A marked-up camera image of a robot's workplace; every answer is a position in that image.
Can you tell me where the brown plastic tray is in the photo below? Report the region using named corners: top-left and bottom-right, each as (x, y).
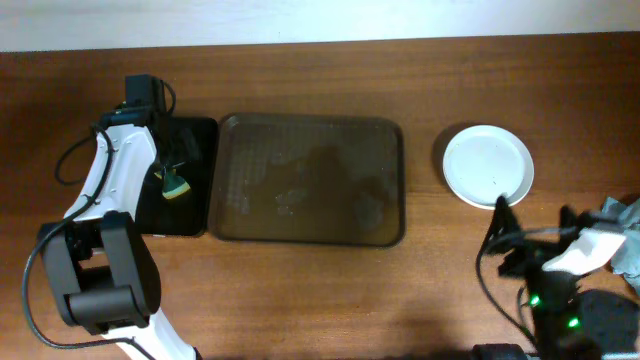
top-left (207, 113), bottom-right (407, 248)

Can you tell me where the black tray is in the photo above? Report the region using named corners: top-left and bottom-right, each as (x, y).
top-left (135, 117), bottom-right (218, 236)

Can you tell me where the green yellow sponge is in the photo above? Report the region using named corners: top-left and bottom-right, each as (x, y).
top-left (154, 169), bottom-right (191, 200)

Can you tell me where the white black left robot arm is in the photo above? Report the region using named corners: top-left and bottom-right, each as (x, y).
top-left (34, 110), bottom-right (406, 359)

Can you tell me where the pale green plate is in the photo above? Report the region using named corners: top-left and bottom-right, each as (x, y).
top-left (442, 125), bottom-right (535, 210)

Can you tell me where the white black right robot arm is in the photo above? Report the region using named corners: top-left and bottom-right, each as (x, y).
top-left (471, 196), bottom-right (639, 359)

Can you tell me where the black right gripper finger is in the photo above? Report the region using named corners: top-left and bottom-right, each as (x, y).
top-left (492, 195), bottom-right (520, 240)
top-left (559, 205), bottom-right (578, 231)

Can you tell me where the blue grey cloth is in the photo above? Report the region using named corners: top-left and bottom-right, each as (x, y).
top-left (602, 197), bottom-right (639, 294)

